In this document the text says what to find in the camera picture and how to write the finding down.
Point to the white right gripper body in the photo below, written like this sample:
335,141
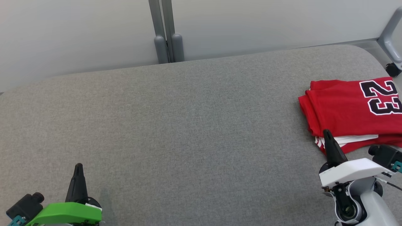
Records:
348,172

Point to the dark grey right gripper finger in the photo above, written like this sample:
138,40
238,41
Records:
333,153

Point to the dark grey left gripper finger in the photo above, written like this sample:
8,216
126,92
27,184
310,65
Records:
77,188

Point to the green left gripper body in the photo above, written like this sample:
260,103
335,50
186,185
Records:
69,213

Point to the red white-sleeved number shirt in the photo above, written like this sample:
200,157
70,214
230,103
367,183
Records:
339,106

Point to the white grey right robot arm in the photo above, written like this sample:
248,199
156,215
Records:
377,204

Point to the black caster wheel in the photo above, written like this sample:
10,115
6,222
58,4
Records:
394,69

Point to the grey cart leg with caster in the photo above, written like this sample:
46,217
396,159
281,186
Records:
388,40

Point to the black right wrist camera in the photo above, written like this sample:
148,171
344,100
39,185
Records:
384,155

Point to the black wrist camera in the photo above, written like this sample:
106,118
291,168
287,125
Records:
384,155
25,205

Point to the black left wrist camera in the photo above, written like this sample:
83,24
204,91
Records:
25,205

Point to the grey partition post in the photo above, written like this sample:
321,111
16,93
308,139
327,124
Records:
177,47
160,47

